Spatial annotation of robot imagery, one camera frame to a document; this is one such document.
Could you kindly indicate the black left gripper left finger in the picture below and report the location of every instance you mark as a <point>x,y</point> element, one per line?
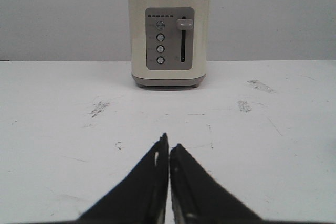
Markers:
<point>141,195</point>

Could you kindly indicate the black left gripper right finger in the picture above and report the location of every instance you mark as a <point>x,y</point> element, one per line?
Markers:
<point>196,196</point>

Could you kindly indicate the cream two-slot toaster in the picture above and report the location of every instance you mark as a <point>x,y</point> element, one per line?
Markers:
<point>168,42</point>

